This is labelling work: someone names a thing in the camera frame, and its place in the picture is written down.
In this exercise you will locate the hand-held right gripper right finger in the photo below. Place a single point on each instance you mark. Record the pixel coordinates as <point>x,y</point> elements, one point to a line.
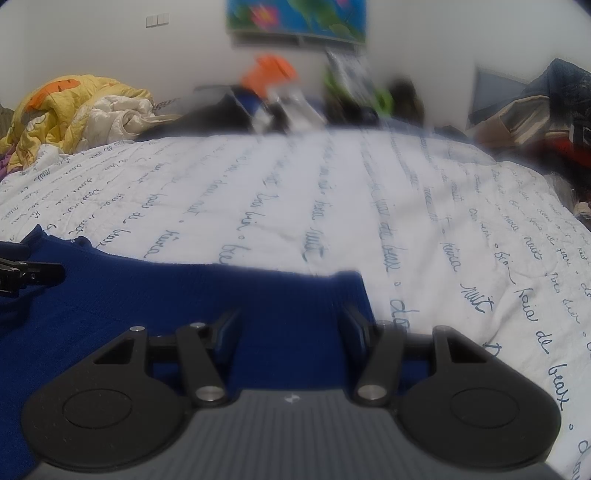
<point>354,330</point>

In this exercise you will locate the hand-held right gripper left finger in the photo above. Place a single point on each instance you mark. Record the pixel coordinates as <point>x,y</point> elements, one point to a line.
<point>227,339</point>

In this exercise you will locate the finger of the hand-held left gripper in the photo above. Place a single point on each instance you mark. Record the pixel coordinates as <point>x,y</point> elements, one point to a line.
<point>14,250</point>
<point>32,274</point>

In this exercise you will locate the blue knitted sweater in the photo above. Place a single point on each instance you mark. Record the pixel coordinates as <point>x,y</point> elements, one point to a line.
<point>138,295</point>

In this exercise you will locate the black clothes pile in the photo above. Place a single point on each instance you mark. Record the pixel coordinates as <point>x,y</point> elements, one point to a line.
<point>207,117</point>

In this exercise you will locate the purple cloth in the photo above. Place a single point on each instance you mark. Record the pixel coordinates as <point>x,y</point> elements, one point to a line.
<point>7,166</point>

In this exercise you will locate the white script-printed bed cover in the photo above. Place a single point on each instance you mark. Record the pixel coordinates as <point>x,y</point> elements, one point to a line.
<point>369,203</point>

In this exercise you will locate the yellow cartoon quilt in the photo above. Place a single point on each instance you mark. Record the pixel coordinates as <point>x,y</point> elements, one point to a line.
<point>69,110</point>

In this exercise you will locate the white crumpled plastic bag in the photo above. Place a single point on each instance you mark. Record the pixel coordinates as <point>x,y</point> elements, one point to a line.
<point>295,108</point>

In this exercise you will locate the green plastic basket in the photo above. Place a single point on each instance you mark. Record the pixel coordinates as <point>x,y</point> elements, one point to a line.
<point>381,101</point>

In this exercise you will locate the dark olive bag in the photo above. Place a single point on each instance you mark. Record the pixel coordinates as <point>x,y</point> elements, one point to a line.
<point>406,101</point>

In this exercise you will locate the beige cloth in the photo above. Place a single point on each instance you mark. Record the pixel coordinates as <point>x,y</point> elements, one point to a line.
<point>512,124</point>

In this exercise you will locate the grey floral pillow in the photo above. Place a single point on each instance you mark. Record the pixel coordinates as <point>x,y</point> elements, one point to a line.
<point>346,64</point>

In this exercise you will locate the orange plastic bag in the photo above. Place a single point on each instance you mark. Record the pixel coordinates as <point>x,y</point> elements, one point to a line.
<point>270,71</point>

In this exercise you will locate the grey framed board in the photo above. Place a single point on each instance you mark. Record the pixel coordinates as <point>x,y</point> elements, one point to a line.
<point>494,92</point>

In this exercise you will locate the red cloth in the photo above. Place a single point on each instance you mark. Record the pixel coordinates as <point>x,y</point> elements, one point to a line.
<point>572,145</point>

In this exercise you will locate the lotus flower painting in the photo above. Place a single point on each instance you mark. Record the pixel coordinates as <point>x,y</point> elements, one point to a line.
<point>295,16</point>

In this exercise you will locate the dark blue jacket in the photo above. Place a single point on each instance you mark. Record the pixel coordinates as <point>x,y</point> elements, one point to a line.
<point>565,87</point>

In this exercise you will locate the white wall switch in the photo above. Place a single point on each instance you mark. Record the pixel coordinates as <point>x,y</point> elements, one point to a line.
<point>157,20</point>

